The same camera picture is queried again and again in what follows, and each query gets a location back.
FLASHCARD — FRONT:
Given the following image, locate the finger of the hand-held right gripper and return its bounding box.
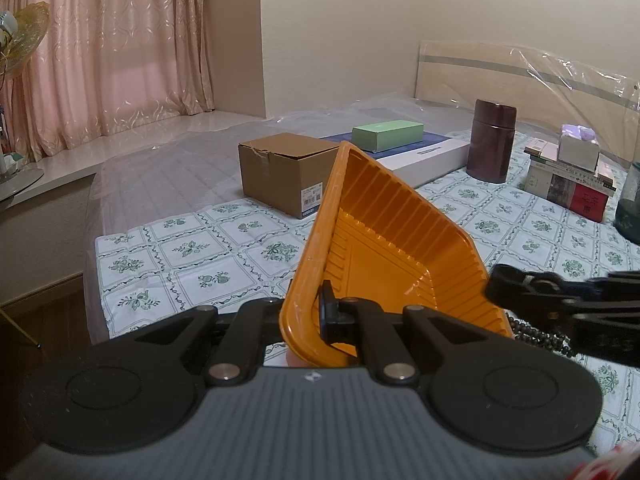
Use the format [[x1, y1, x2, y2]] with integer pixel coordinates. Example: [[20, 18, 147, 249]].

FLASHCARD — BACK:
[[485, 264, 640, 322], [525, 302, 640, 365]]

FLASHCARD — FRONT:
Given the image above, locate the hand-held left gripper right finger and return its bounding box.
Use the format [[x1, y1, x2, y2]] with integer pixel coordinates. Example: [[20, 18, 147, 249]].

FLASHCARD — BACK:
[[318, 280, 437, 387]]

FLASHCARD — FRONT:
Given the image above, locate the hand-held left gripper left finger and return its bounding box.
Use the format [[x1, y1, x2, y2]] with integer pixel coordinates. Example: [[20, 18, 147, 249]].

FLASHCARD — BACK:
[[131, 298, 283, 387]]

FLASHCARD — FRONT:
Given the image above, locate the dark beaded bracelet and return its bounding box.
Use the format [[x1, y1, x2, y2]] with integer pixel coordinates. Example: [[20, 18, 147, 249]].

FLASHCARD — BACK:
[[504, 310, 579, 359]]

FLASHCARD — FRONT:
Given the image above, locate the orange plastic tray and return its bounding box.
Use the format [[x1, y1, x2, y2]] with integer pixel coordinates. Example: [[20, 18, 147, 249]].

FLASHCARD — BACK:
[[279, 141, 514, 368]]

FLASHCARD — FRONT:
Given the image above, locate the red and black book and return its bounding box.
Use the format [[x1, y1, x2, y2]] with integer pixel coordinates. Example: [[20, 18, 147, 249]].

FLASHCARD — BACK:
[[546, 179, 614, 223]]

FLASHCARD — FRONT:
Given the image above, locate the white spine book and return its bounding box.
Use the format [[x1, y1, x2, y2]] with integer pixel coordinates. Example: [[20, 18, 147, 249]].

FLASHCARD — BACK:
[[524, 157, 619, 197]]

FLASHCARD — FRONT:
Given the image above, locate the dark glass jar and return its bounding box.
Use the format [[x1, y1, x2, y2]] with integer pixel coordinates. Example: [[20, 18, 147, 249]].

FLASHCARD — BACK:
[[612, 160, 640, 247]]

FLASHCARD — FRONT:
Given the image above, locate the red patterned clothing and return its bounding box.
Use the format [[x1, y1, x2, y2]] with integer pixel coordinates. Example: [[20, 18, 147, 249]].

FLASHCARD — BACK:
[[569, 441, 640, 480]]

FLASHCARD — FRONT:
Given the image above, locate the pink cover book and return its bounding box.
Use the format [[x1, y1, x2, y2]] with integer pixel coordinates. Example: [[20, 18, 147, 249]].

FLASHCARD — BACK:
[[523, 140, 562, 162]]

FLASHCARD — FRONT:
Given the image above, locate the brown cylindrical canister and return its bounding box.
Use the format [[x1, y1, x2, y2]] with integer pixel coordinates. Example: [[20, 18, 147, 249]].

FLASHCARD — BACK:
[[467, 99, 516, 185]]

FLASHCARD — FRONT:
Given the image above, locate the white and blue flat box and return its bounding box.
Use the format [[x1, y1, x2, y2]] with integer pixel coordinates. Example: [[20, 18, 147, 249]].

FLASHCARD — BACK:
[[320, 130, 471, 189]]

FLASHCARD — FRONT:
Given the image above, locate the white tissue pack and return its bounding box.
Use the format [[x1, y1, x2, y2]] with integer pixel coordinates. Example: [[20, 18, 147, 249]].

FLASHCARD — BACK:
[[557, 124, 601, 171]]

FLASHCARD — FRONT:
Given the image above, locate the brown cardboard box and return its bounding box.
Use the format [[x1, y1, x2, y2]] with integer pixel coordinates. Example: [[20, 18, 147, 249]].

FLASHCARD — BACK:
[[238, 132, 344, 219]]

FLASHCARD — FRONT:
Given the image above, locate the gray mattress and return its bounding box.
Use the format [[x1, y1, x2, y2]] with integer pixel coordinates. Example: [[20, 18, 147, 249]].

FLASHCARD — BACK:
[[82, 92, 640, 347]]

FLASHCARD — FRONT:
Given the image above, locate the green rectangular box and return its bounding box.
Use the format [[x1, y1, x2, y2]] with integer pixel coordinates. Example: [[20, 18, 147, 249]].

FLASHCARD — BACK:
[[351, 119, 426, 154]]

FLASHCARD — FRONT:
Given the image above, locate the wooden headboard with plastic wrap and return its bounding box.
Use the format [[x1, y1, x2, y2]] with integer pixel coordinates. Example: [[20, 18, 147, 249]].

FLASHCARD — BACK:
[[414, 39, 640, 163]]

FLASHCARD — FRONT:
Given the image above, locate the white windowsill ledge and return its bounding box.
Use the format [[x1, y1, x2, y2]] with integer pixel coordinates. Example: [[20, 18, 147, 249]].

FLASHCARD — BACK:
[[0, 109, 267, 202]]

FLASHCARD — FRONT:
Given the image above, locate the thin metal rod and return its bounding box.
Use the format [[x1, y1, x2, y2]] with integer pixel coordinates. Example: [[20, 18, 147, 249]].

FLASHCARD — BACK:
[[0, 306, 44, 349]]

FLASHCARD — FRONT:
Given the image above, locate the pink curtain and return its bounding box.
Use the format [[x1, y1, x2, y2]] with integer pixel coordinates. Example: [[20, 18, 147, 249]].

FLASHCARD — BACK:
[[0, 0, 219, 164]]

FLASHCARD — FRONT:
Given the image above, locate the yellow standing fan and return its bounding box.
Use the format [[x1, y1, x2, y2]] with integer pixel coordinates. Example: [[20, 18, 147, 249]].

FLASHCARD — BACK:
[[0, 2, 51, 197]]

